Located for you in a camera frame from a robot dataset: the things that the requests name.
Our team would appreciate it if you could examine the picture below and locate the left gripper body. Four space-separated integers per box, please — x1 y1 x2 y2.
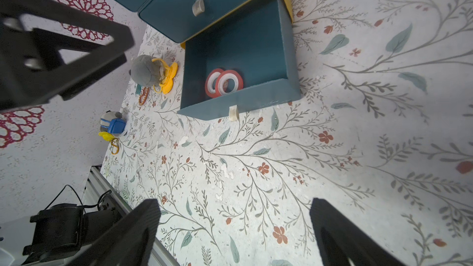
1 0 134 112

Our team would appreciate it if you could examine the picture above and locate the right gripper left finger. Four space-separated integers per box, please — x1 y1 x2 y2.
68 199 161 266

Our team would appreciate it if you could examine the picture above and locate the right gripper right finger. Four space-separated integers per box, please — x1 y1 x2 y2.
310 198 403 266

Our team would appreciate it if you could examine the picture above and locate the red tape roll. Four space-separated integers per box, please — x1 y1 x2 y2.
205 68 224 98
216 70 244 96

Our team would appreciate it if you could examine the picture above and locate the teal bottom drawer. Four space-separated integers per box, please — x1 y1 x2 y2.
178 0 301 121

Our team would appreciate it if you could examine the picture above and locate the small blue yellow toy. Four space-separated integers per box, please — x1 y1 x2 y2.
99 110 128 142

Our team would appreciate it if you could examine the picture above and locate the yellow flower toy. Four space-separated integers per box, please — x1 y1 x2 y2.
152 58 179 94

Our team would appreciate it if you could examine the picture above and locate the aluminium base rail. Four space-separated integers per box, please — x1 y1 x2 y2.
82 166 179 266

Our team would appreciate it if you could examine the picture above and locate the grey plush keychain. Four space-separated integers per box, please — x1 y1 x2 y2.
129 55 165 87

